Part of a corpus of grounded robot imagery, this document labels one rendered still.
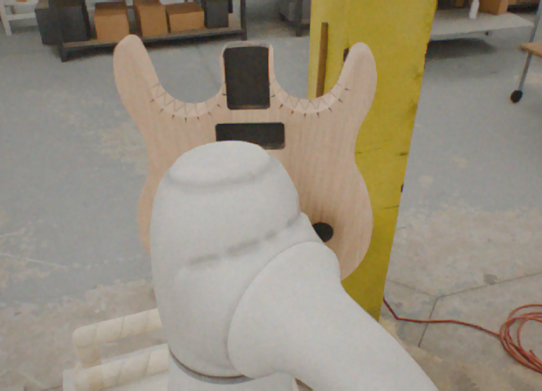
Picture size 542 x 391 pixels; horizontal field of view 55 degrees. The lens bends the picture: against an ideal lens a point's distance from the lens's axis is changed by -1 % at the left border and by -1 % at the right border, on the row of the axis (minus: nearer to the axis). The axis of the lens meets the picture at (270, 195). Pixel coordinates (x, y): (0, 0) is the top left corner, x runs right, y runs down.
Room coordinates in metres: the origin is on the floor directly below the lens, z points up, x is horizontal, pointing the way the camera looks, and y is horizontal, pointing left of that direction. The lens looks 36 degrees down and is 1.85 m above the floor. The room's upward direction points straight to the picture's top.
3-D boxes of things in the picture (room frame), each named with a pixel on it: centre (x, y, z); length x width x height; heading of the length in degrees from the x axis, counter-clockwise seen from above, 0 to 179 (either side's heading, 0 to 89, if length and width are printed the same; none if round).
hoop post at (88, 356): (0.53, 0.29, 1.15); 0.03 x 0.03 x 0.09
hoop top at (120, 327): (0.55, 0.21, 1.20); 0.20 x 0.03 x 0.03; 109
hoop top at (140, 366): (0.48, 0.19, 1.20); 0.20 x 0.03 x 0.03; 109
